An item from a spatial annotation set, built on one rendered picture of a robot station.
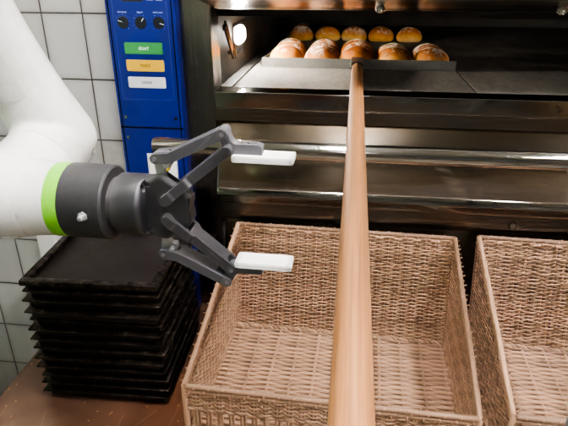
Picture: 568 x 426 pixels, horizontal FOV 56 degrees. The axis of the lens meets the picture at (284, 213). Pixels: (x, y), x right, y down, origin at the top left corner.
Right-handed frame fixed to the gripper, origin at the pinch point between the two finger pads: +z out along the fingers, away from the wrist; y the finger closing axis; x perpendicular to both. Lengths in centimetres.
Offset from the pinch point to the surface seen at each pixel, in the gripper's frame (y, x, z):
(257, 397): 45.9, -17.6, -6.8
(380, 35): -4, -163, 16
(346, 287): -1.8, 18.3, 7.8
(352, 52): -5, -102, 6
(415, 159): 1.9, -28.9, 18.0
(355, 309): -1.9, 21.6, 8.5
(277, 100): 1, -66, -10
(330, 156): 2.3, -28.8, 4.0
